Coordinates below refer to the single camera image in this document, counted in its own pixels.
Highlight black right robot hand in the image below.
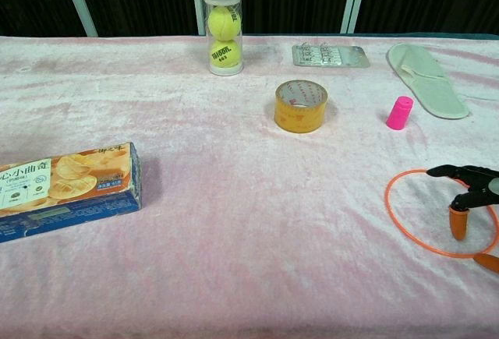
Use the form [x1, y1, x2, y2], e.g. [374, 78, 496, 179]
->
[426, 164, 499, 274]

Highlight thin orange ring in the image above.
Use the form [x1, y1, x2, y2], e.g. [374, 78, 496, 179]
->
[385, 167, 499, 259]

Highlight small pink cylinder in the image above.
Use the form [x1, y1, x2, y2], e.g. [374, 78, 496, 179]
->
[385, 96, 415, 132]

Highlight white disposable slipper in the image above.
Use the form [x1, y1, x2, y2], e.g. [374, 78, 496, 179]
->
[386, 43, 471, 120]

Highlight yellow packing tape roll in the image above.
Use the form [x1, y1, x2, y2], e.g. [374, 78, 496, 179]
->
[274, 79, 330, 135]

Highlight silver pill blister pack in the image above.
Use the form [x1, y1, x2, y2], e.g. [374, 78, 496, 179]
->
[291, 44, 371, 69]

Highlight pink plush table cloth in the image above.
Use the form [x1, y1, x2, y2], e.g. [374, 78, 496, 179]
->
[0, 34, 499, 339]

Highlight yellow tennis ball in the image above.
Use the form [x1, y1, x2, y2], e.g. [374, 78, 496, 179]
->
[209, 39, 242, 69]
[207, 6, 239, 41]

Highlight black curtain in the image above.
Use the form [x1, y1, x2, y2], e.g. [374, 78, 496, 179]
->
[0, 0, 499, 38]

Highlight orange blue cookie box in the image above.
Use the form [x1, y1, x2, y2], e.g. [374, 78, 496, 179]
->
[0, 142, 143, 244]

